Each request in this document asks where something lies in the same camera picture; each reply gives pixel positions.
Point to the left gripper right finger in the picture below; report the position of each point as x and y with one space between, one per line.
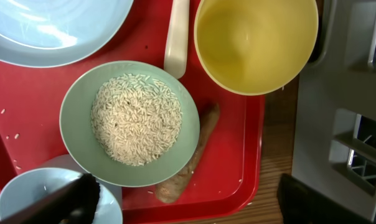
300 204

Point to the brown carrot-shaped root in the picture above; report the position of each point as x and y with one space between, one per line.
171 189

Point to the green bowl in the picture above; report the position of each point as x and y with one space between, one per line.
79 139

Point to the white rice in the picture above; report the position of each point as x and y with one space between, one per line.
136 118

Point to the large light blue plate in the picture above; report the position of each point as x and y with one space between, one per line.
53 33

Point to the yellow plastic cup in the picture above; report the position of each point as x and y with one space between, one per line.
254 47

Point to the white plastic spoon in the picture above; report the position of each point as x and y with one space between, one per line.
175 56

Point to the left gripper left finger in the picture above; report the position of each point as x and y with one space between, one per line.
74 203

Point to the grey dishwasher rack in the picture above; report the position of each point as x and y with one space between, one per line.
336 91

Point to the small light blue bowl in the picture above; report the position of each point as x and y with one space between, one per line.
31 186

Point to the red serving tray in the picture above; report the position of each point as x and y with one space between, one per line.
227 176

